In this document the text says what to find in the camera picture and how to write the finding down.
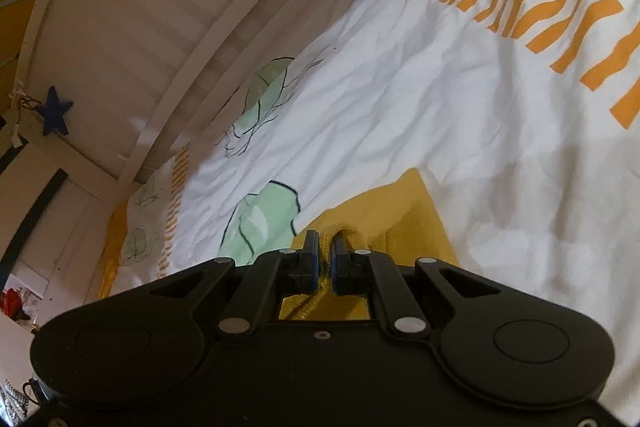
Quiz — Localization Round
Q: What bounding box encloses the mustard yellow knit sweater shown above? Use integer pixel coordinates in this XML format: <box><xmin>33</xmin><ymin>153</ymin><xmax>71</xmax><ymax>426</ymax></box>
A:
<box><xmin>279</xmin><ymin>168</ymin><xmax>459</xmax><ymax>321</ymax></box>

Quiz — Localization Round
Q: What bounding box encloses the white leaf-print bed sheet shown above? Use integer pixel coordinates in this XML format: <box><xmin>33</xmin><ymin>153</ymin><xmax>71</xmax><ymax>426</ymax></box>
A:
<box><xmin>96</xmin><ymin>0</ymin><xmax>640</xmax><ymax>425</ymax></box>

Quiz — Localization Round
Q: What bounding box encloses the red item on shelf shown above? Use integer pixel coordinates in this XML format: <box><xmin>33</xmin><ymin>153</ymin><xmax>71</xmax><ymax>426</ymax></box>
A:
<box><xmin>0</xmin><ymin>288</ymin><xmax>30</xmax><ymax>322</ymax></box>

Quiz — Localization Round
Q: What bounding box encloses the dark blue star ornament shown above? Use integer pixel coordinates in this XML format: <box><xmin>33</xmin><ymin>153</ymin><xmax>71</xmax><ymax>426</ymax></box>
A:
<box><xmin>37</xmin><ymin>86</ymin><xmax>74</xmax><ymax>136</ymax></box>

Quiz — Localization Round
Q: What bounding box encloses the beige wooden bed frame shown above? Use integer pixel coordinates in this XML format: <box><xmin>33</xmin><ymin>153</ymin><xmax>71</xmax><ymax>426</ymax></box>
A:
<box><xmin>0</xmin><ymin>0</ymin><xmax>426</xmax><ymax>287</ymax></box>

